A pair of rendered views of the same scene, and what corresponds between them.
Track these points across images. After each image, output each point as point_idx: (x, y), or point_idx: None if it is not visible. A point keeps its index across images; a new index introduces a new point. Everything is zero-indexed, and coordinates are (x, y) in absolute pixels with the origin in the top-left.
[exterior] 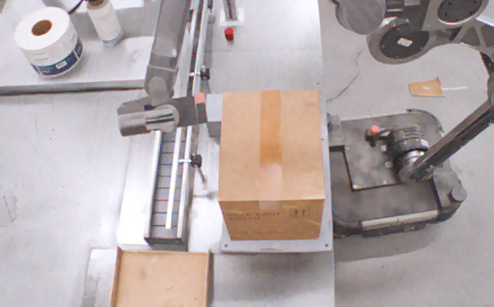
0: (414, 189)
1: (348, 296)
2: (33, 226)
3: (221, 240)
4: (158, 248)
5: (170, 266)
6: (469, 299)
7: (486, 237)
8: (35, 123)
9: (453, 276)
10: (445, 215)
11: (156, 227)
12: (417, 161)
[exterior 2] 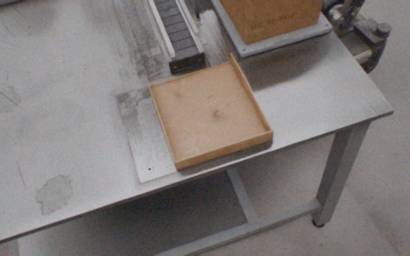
0: (343, 41)
1: (323, 146)
2: (43, 100)
3: (236, 51)
4: (183, 74)
5: (201, 82)
6: None
7: None
8: (5, 28)
9: (401, 106)
10: (378, 52)
11: (177, 51)
12: (342, 8)
